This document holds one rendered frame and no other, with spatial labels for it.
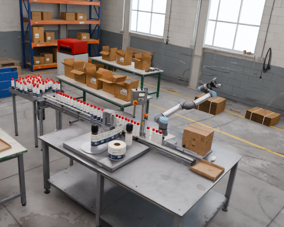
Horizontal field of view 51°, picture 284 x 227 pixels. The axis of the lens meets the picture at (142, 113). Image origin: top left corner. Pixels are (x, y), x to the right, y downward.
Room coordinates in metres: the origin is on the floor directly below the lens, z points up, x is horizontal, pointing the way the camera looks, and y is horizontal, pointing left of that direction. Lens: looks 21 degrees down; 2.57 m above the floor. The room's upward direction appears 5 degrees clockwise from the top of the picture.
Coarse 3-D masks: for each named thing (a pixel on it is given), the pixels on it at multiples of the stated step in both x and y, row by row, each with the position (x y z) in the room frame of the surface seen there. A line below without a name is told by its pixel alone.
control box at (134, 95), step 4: (132, 92) 3.56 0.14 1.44; (136, 92) 3.53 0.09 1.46; (132, 96) 3.54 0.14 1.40; (136, 96) 3.53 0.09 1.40; (144, 96) 3.57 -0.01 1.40; (132, 100) 3.53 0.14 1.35; (136, 100) 3.53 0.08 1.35; (144, 100) 3.57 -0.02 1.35; (132, 104) 3.53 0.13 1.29; (136, 104) 3.54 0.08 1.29; (140, 104) 3.55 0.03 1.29
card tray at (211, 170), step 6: (198, 162) 3.03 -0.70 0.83; (204, 162) 3.03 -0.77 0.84; (210, 162) 2.99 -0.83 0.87; (192, 168) 2.84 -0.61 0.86; (198, 168) 2.89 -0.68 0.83; (204, 168) 2.90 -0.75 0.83; (210, 168) 2.91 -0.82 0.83; (216, 168) 2.92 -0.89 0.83; (222, 168) 2.90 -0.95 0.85; (204, 174) 2.75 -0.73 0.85; (210, 174) 2.79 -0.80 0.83; (216, 174) 2.80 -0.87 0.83
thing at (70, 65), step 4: (64, 60) 6.50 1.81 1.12; (68, 60) 6.57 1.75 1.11; (72, 60) 6.65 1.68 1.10; (76, 60) 6.69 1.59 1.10; (80, 60) 6.62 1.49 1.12; (64, 64) 6.40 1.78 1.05; (68, 64) 6.20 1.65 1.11; (72, 64) 6.63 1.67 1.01; (76, 64) 6.30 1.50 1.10; (80, 64) 6.38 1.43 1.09; (84, 64) 6.48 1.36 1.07; (64, 68) 6.46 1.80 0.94; (68, 68) 6.38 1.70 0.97; (72, 68) 6.27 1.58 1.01; (76, 68) 6.31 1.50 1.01; (64, 72) 6.46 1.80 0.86; (68, 72) 6.38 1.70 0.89; (68, 76) 6.38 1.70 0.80; (72, 76) 6.28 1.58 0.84
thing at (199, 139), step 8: (184, 128) 3.31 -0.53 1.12; (192, 128) 3.34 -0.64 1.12; (200, 128) 3.36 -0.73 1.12; (208, 128) 3.38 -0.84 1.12; (184, 136) 3.30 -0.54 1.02; (192, 136) 3.24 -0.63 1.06; (200, 136) 3.19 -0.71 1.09; (208, 136) 3.20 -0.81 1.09; (192, 144) 3.23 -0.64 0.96; (200, 144) 3.18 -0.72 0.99; (208, 144) 3.24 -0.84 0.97; (200, 152) 3.17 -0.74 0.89
